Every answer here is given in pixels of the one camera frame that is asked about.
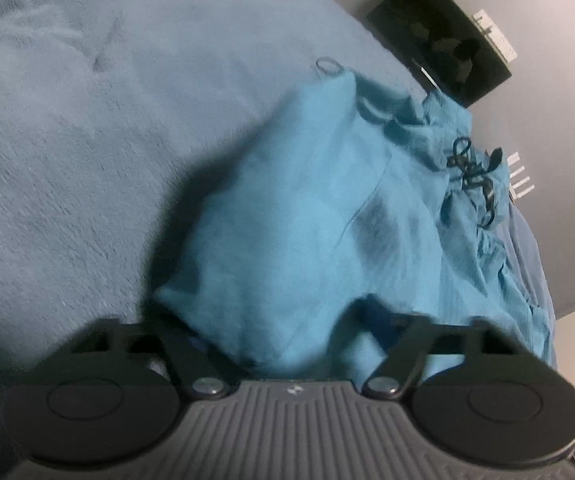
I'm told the blue fleece bed blanket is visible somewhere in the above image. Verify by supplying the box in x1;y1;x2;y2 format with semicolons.
0;0;559;463

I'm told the white wall fixture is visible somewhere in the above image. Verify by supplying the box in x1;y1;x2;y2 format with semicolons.
472;8;518;65

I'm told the black flat television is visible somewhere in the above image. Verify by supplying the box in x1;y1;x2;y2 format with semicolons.
366;0;513;108

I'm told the white router with antennas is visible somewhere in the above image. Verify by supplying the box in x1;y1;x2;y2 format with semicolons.
505;151;537;202

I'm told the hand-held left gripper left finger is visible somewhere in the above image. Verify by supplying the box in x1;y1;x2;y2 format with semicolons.
73;316;229;402

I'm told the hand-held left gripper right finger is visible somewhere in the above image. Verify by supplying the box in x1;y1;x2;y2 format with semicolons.
362;312;544;402

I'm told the teal zip jacket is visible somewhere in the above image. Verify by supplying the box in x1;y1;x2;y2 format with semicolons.
151;56;558;382

